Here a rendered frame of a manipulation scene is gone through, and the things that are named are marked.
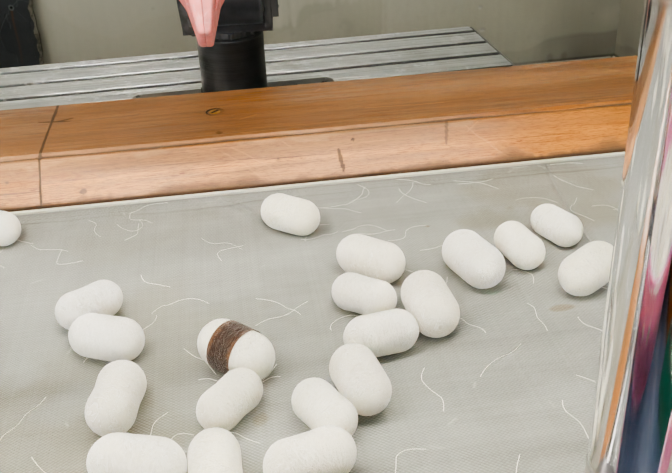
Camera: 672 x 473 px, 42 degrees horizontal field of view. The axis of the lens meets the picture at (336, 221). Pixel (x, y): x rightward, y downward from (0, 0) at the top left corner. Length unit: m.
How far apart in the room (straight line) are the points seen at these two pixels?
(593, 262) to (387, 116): 0.20
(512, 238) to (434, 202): 0.08
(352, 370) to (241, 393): 0.04
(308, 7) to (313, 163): 1.97
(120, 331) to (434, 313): 0.14
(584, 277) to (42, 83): 0.71
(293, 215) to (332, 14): 2.06
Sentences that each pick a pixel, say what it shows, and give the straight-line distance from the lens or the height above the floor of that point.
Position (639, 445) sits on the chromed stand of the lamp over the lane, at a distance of 0.16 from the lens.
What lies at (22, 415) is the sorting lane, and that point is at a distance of 0.39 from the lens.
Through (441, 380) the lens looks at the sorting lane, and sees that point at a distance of 0.38.
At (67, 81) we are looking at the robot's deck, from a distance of 1.01.
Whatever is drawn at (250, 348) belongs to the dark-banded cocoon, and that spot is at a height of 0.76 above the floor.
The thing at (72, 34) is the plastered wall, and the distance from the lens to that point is 2.50.
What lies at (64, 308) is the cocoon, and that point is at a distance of 0.42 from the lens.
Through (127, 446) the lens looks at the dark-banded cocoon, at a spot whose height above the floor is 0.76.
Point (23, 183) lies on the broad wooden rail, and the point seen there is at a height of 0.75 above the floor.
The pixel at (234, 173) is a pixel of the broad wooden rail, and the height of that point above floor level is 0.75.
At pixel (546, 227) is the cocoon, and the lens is 0.47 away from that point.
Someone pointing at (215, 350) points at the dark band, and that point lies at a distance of 0.38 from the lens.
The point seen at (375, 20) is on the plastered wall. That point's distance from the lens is 2.55.
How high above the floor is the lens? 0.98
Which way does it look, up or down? 28 degrees down
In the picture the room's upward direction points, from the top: 3 degrees counter-clockwise
